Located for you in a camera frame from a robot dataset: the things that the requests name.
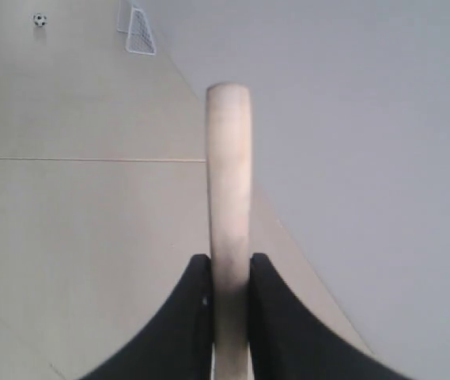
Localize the small soccer ball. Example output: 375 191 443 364
32 13 47 28

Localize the white mini goal net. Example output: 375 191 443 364
126 7 157 56

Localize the white wooden brush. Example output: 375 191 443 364
206 82 252 379

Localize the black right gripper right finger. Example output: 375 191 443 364
248 253 405 380

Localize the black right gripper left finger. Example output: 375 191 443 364
83 254 214 379

